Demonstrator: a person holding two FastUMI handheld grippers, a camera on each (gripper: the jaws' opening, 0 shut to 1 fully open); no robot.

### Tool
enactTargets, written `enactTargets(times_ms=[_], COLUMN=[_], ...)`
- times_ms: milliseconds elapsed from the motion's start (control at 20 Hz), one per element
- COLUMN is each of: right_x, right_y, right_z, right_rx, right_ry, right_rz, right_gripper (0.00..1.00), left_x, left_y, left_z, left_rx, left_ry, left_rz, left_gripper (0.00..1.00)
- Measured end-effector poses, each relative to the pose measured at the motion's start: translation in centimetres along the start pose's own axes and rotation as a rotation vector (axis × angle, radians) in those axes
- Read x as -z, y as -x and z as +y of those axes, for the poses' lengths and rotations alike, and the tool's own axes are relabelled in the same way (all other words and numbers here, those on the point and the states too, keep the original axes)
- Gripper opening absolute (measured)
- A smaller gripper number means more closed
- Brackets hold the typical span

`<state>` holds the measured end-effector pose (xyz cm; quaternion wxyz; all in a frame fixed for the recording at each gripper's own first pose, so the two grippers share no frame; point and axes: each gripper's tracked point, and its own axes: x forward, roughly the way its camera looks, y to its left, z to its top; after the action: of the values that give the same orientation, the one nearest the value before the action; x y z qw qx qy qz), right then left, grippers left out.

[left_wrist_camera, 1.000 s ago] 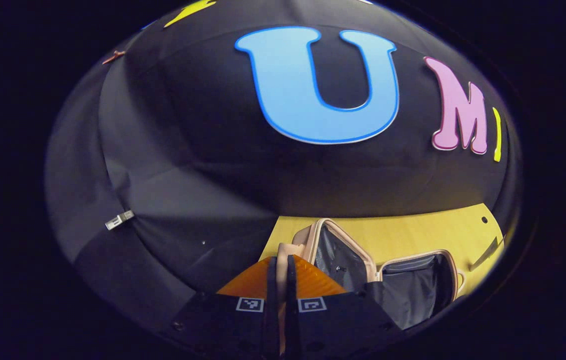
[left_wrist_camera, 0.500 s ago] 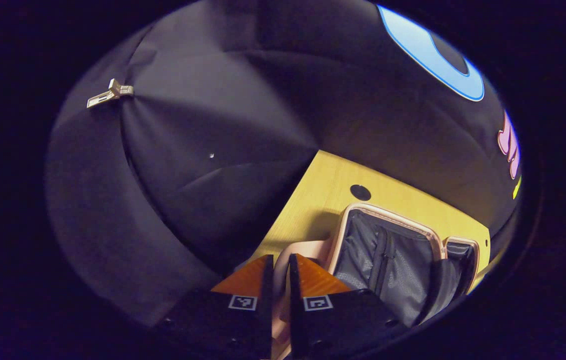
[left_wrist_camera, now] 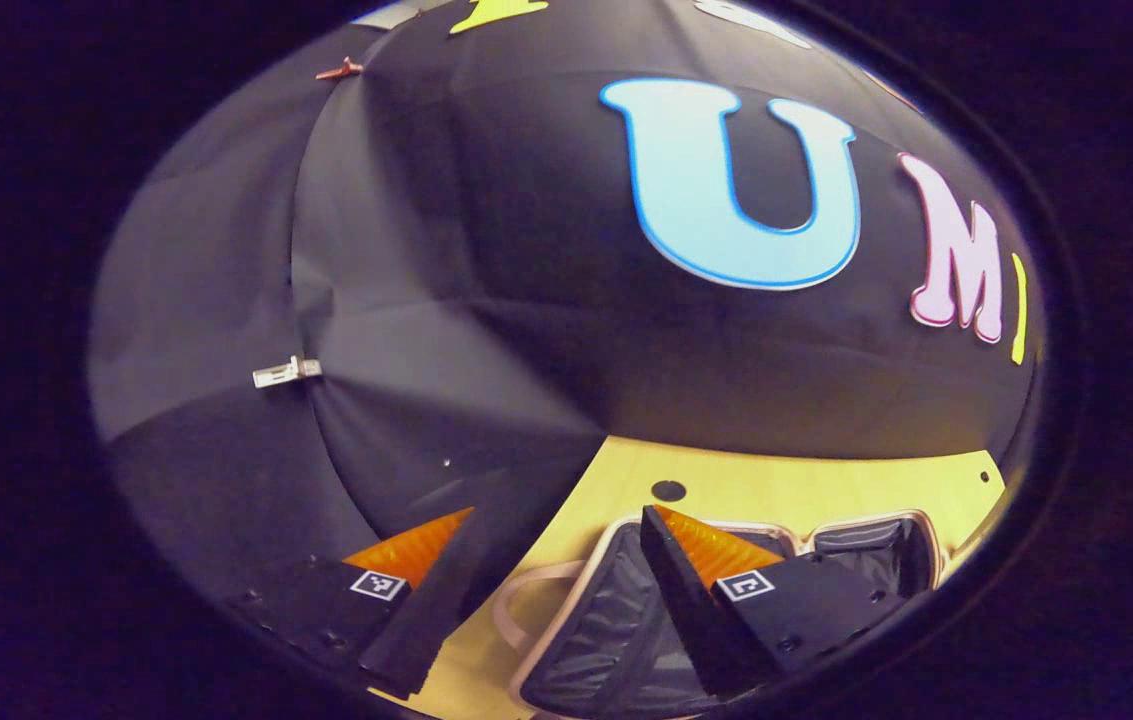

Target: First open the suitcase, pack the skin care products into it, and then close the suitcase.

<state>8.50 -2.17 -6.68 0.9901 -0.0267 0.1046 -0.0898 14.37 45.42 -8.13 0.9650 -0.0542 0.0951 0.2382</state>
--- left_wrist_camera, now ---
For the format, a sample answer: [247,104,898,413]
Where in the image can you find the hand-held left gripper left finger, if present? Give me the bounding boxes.
[226,505,487,701]

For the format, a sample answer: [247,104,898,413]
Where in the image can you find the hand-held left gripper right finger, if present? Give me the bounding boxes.
[639,504,912,699]

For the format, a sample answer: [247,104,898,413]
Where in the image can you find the beige suitcase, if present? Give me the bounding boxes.
[494,512,947,720]

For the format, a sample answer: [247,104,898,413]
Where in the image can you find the silver clip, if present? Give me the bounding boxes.
[252,355,323,390]

